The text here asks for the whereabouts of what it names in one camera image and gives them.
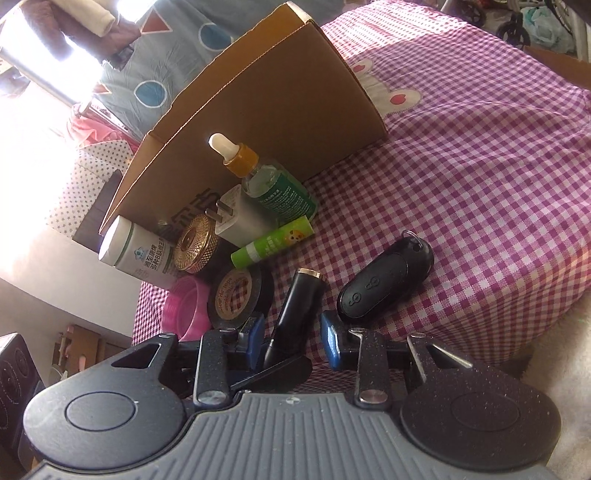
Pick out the black lipstick tube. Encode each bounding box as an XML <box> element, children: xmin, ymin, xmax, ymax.
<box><xmin>263</xmin><ymin>268</ymin><xmax>327</xmax><ymax>369</ymax></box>

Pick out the black tape roll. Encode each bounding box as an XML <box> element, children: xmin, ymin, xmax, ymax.
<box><xmin>207</xmin><ymin>265</ymin><xmax>274</xmax><ymax>329</ymax></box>

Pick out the pink plastic lid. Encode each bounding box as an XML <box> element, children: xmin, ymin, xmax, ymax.
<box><xmin>161</xmin><ymin>276</ymin><xmax>211</xmax><ymax>342</ymax></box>

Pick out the black remote key fob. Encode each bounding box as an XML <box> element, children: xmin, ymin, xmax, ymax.
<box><xmin>337</xmin><ymin>230</ymin><xmax>435</xmax><ymax>325</ymax></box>

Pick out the gold round tin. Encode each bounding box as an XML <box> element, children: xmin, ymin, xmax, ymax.
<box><xmin>174</xmin><ymin>214</ymin><xmax>219</xmax><ymax>274</ymax></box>

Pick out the white charger plug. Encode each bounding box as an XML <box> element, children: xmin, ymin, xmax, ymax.
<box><xmin>205</xmin><ymin>185</ymin><xmax>279</xmax><ymax>248</ymax></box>

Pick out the green dropper bottle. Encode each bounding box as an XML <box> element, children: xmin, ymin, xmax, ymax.
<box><xmin>208</xmin><ymin>133</ymin><xmax>318</xmax><ymax>225</ymax></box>

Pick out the white supplement bottle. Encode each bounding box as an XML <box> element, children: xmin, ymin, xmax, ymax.
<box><xmin>98</xmin><ymin>216</ymin><xmax>181</xmax><ymax>290</ymax></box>

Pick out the purple checkered tablecloth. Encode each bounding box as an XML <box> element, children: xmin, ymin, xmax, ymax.
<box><xmin>131</xmin><ymin>0</ymin><xmax>591</xmax><ymax>365</ymax></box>

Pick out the brown cardboard box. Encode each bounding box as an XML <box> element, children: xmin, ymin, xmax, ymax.
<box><xmin>103</xmin><ymin>2</ymin><xmax>387</xmax><ymax>239</ymax></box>

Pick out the blue patterned bedsheet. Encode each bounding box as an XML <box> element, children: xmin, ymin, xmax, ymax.
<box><xmin>91</xmin><ymin>0</ymin><xmax>352</xmax><ymax>139</ymax></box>

